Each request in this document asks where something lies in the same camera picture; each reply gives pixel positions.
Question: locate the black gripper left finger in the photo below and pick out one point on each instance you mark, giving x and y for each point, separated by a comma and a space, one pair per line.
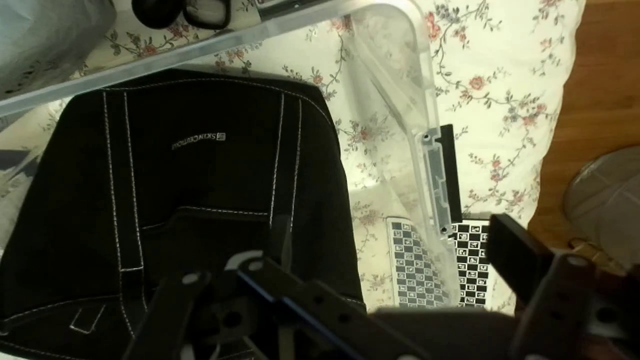
173, 307

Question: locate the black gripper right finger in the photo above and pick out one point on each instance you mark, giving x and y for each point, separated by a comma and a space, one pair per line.
521, 260

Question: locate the checkerboard calibration board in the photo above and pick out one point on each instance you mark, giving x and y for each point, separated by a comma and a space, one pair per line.
470, 260

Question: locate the floral bedspread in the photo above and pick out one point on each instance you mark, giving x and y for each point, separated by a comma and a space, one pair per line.
492, 101

